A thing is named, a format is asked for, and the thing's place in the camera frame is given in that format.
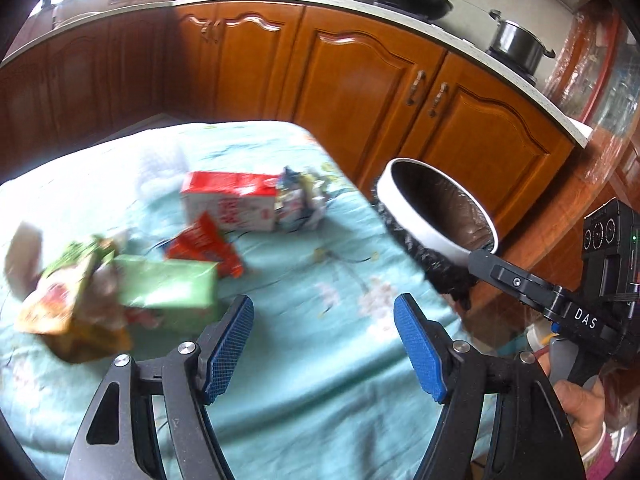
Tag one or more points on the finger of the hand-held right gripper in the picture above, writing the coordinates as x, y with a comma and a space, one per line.
515, 280

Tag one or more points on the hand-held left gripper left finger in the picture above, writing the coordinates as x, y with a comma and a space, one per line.
227, 350

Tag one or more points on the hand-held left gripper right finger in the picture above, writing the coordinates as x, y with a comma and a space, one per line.
420, 350

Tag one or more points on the green carton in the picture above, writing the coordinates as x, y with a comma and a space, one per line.
167, 282

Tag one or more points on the red snack packet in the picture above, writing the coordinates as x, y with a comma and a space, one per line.
202, 245

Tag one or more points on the white round waste bin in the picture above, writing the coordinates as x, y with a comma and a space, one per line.
425, 220

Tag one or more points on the red and white carton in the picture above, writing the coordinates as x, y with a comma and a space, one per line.
230, 200

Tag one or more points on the blue silver wrapper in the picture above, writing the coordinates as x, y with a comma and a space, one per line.
300, 200

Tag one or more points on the orange yellow snack bag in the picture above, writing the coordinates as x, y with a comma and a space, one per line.
60, 305

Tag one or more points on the person's right forearm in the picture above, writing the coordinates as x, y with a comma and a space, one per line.
607, 460

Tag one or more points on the person's right hand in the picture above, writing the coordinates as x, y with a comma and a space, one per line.
582, 415

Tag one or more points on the teal floral tablecloth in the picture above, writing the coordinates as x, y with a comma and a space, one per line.
310, 320

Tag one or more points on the clear plastic sheet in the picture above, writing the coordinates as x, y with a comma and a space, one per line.
600, 70

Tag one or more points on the grey kitchen countertop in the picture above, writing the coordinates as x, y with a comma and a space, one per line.
480, 52

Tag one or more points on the steel cooking pot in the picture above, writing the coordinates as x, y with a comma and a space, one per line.
517, 42

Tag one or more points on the wooden kitchen cabinet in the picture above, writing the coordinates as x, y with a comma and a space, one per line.
350, 85

